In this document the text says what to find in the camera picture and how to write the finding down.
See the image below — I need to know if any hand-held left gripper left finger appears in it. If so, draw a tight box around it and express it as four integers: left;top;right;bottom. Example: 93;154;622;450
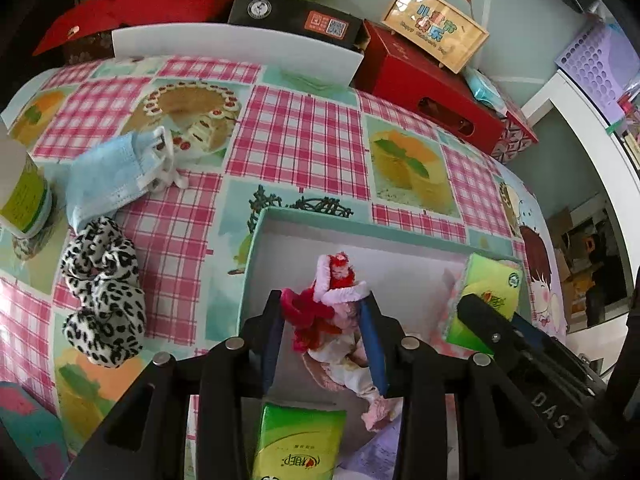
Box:
62;289;286;480

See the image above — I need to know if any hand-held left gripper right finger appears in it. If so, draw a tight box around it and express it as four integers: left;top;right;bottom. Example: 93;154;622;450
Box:
357;295;576;480

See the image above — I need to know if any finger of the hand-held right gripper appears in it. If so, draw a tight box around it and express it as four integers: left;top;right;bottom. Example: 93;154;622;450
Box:
512;312;553;356
457;294;521;363

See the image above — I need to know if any small doll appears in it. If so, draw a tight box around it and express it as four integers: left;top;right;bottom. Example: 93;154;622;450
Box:
305;305;401;431

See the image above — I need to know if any green tissue packet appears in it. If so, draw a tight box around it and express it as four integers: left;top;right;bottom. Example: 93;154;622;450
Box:
251;402;348;480
439;252;524;356

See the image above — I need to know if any red fluffy hair tie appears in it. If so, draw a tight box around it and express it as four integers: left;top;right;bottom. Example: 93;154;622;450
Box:
280;287;346;356

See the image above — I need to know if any pink white hair band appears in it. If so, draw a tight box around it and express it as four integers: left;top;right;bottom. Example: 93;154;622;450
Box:
314;252;372;307

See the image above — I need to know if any white box teal rim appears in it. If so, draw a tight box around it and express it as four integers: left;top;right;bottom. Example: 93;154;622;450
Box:
187;206;531;480

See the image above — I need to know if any purple cloth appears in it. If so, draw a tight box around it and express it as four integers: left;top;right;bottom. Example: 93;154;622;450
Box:
340;425;401;480

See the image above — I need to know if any brown cardboard box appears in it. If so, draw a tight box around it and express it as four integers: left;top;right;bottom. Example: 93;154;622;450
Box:
545;195;631;326

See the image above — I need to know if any leopard print scrunchie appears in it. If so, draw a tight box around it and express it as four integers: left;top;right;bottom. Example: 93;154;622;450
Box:
60;216;148;368

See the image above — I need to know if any red patterned gift box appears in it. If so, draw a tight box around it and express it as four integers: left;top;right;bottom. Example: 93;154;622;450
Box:
492;105;540;165

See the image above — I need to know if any pink checked tablecloth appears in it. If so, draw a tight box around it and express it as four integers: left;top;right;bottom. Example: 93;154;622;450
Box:
0;55;568;480

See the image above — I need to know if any white cabinet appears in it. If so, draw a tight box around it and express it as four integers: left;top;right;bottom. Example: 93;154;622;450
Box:
520;67;640;311

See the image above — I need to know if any light blue plastic packet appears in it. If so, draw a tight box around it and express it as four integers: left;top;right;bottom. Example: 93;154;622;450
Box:
462;67;506;113

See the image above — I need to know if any blue face mask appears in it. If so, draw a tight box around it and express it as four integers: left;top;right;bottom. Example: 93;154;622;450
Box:
65;126;188;231

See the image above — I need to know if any red carton with cutout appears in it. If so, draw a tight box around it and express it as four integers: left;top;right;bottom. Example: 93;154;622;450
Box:
352;21;506;148

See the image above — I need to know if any teal cloth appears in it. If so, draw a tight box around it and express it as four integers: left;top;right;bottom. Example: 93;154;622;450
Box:
0;381;68;480

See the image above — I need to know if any purple perforated basket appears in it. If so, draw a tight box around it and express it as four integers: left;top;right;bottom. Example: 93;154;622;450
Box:
555;20;640;126

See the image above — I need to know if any white pill bottle green label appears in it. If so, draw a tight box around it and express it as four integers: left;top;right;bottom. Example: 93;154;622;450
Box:
0;132;53;238

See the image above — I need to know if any white board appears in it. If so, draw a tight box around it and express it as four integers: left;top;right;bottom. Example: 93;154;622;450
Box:
111;22;365;88

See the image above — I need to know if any black cardboard box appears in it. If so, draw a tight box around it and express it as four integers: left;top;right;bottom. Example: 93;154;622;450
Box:
227;0;371;53

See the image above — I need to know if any dark red patterned box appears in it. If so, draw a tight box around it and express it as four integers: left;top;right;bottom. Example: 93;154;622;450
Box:
62;30;116;66

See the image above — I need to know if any wooden gift box with handle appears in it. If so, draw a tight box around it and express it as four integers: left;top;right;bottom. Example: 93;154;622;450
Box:
381;0;490;75

